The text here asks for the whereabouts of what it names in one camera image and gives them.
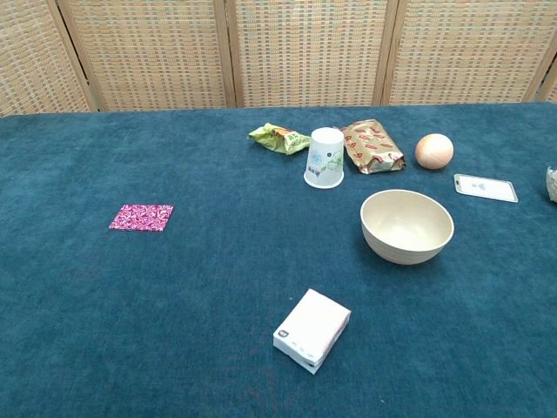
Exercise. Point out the green snack bag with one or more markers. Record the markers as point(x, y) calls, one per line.
point(278, 138)

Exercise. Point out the woven screen panel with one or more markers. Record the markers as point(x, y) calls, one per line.
point(552, 89)
point(309, 52)
point(152, 52)
point(470, 52)
point(35, 56)

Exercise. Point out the white floral paper cup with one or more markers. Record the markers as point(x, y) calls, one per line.
point(324, 157)

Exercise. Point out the white orange snack bag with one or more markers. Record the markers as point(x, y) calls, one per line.
point(552, 185)

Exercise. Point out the peach coloured ball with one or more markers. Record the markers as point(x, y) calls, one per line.
point(434, 151)

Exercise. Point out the white smartphone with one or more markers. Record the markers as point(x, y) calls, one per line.
point(485, 188)

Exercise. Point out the gold red snack bag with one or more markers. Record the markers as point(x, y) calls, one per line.
point(372, 148)

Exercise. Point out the blue table carpet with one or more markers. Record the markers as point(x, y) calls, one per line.
point(174, 326)

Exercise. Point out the beige bowl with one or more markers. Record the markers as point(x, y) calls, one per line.
point(407, 231)

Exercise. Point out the pink patterned card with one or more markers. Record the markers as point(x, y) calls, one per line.
point(141, 217)

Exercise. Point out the white pink tissue pack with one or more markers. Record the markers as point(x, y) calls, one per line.
point(311, 326)

